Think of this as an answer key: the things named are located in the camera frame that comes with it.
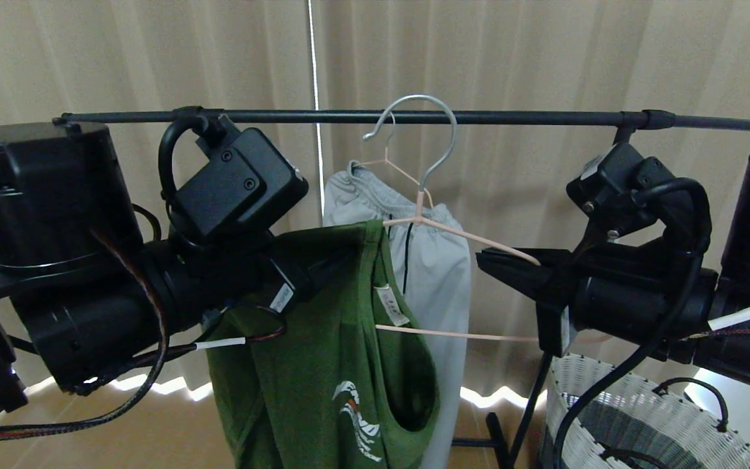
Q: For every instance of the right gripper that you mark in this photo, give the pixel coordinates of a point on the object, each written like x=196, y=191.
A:
x=622, y=299

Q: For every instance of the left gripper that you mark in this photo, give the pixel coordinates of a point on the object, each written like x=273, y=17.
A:
x=173, y=293

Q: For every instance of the green garment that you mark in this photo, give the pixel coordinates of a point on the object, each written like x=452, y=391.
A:
x=323, y=365

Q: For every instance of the pink clothes hanger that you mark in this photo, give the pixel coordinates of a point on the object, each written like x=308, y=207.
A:
x=404, y=174
x=453, y=231

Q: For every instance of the pale grey shorts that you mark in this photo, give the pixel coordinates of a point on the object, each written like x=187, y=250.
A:
x=440, y=280

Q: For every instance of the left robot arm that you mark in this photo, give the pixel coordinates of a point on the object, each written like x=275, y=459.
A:
x=49, y=195

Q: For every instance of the white laundry basket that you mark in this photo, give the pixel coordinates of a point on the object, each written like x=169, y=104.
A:
x=622, y=397

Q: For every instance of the black clothes rack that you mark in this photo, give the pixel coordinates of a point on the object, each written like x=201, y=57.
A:
x=512, y=118

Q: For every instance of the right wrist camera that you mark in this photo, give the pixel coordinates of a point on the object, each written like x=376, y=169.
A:
x=616, y=182

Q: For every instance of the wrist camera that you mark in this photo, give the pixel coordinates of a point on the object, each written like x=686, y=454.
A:
x=238, y=182
x=616, y=182

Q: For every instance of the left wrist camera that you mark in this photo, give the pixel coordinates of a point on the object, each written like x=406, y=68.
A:
x=238, y=182

